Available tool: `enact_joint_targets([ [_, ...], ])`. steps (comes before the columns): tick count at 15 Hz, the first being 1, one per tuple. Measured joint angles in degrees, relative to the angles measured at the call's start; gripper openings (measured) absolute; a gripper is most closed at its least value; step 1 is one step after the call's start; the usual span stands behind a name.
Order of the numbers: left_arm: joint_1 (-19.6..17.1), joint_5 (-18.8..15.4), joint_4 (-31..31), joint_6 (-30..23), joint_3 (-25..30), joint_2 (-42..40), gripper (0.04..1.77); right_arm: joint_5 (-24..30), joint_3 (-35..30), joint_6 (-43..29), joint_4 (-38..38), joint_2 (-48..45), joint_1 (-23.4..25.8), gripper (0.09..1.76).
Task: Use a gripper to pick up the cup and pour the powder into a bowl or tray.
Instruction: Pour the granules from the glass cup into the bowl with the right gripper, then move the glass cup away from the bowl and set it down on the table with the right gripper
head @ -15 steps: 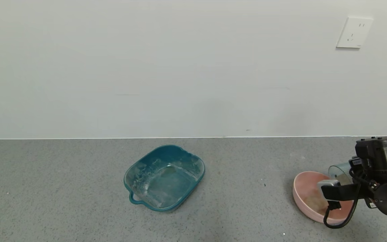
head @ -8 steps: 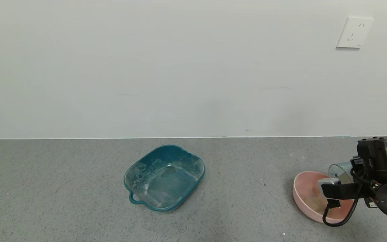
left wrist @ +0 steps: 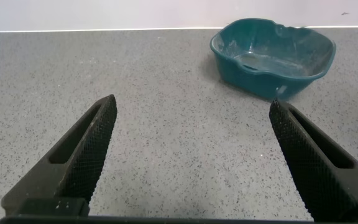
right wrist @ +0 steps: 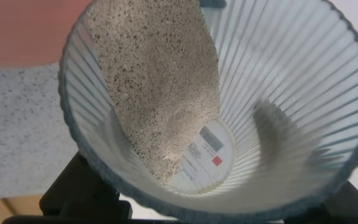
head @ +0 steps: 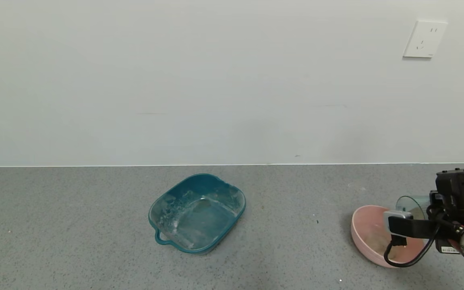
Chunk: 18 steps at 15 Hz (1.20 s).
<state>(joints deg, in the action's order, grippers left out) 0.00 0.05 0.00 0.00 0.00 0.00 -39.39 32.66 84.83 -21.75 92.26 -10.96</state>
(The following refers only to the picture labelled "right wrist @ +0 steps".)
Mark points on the beige speckled powder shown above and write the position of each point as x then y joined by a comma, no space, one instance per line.
157,77

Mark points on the clear ribbed plastic cup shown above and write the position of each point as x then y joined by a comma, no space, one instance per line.
291,62

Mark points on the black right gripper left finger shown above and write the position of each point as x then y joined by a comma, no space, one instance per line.
79,193

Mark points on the pink bowl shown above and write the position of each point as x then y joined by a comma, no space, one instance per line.
26,31

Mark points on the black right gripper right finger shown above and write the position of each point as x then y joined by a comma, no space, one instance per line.
356,203

